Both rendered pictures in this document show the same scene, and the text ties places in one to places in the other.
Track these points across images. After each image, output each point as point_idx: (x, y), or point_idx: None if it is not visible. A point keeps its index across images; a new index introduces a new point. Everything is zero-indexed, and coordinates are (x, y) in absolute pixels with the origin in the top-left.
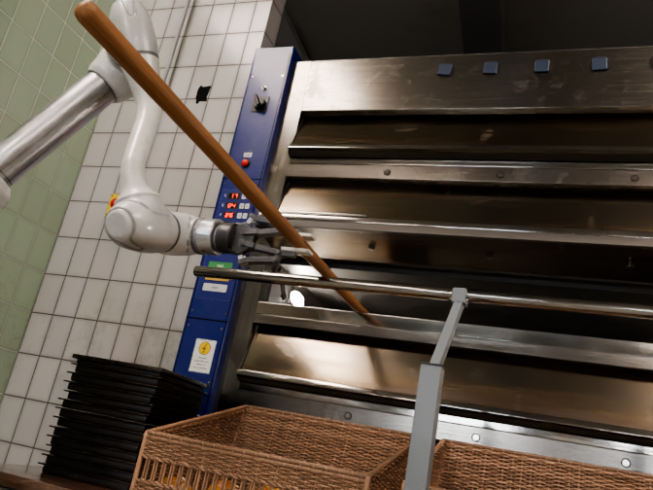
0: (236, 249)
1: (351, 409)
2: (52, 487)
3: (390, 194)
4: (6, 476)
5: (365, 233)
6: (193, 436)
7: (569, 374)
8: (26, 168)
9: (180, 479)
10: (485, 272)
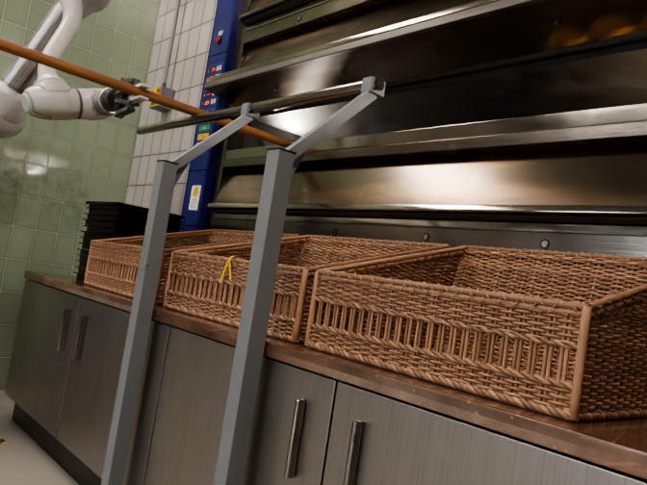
0: (115, 106)
1: None
2: (49, 279)
3: (302, 38)
4: (38, 276)
5: (260, 76)
6: None
7: (402, 166)
8: (28, 80)
9: (100, 268)
10: None
